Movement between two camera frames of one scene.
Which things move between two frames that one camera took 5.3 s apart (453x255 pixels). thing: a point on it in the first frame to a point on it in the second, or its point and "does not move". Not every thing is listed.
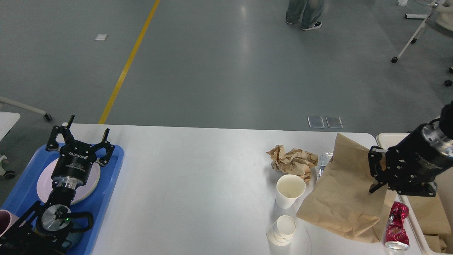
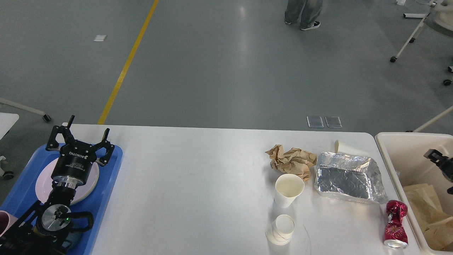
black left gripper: x=73 y=165 does not move
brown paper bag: x=340 y=201 to x=438 y=226
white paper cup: x=289 y=187 does not move
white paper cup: x=281 y=232 does not move
